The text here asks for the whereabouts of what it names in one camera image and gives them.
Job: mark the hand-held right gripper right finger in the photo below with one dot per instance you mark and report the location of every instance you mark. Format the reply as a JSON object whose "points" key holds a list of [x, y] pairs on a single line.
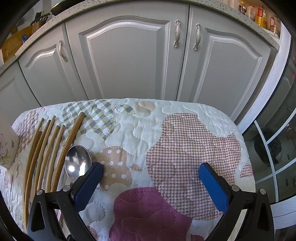
{"points": [[212, 185]]}

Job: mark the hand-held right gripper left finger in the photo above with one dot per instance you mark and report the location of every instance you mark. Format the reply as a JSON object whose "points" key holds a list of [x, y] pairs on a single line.
{"points": [[87, 183]]}

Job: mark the metal spoon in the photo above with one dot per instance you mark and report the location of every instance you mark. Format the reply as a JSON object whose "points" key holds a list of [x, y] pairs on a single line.
{"points": [[76, 160]]}

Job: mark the thick wooden stick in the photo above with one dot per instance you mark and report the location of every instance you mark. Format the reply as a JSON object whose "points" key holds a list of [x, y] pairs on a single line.
{"points": [[71, 136]]}

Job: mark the wooden chopstick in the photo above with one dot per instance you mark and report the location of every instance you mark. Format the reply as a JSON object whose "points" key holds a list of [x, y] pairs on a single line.
{"points": [[34, 139], [47, 134], [33, 153], [56, 148], [41, 139], [49, 148]]}

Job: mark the white floral utensil holder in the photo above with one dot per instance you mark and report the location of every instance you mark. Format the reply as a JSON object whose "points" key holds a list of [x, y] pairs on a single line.
{"points": [[8, 148]]}

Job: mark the patchwork quilted blanket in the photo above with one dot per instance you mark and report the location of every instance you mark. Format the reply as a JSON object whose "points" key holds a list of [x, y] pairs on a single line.
{"points": [[138, 129]]}

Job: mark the white framed glass door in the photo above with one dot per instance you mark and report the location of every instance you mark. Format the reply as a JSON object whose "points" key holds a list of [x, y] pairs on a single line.
{"points": [[268, 92]]}

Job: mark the grey cabinet door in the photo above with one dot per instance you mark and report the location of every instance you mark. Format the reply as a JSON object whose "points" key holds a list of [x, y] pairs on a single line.
{"points": [[13, 90], [46, 78], [226, 69], [129, 60]]}

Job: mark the yellow wooden board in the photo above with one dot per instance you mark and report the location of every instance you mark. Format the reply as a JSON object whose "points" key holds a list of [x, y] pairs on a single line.
{"points": [[16, 40]]}

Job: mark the wooden knife block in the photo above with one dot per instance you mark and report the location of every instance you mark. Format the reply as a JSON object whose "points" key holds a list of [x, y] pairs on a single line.
{"points": [[36, 26]]}

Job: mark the glass jar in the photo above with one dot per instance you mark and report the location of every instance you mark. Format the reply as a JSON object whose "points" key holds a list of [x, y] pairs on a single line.
{"points": [[274, 23]]}

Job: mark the yellow oil bottle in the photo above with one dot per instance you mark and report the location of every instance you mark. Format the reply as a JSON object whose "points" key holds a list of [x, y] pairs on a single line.
{"points": [[260, 16]]}

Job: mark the dark frying pan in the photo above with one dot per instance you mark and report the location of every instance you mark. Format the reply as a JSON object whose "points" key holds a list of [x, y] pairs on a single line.
{"points": [[62, 7]]}

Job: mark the white plastic bottle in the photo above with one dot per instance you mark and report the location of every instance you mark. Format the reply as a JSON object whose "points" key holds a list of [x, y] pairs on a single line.
{"points": [[251, 11]]}

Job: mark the dark sauce jar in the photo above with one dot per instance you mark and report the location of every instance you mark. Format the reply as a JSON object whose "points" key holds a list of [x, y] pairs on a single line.
{"points": [[242, 7]]}

